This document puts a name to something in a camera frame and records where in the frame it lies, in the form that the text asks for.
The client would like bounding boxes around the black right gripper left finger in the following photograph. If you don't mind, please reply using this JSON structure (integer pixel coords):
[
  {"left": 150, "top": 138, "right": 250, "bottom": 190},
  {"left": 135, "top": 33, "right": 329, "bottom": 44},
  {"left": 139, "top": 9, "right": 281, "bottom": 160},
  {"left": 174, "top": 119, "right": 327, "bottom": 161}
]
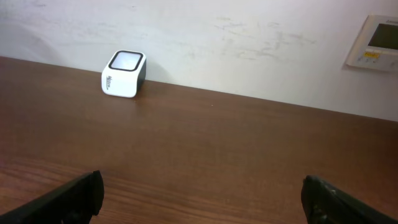
[{"left": 1, "top": 170, "right": 104, "bottom": 224}]

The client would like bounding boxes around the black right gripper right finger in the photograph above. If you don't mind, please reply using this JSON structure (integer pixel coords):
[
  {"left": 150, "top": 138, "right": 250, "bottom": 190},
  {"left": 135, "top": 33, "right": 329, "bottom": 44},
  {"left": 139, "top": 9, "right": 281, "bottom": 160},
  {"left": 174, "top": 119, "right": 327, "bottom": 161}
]
[{"left": 301, "top": 175, "right": 397, "bottom": 224}]

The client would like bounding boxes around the white barcode scanner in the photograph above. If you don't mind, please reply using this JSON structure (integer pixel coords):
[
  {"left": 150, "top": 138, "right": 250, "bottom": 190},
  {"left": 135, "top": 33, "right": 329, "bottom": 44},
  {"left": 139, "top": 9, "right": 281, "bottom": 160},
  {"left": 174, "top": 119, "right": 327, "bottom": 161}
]
[{"left": 101, "top": 50, "right": 147, "bottom": 98}]

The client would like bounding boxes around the beige wall control panel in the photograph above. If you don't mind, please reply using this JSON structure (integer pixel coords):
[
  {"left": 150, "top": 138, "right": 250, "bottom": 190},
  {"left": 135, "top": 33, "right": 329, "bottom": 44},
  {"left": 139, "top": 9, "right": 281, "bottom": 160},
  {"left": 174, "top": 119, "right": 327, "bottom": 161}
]
[{"left": 346, "top": 15, "right": 397, "bottom": 72}]

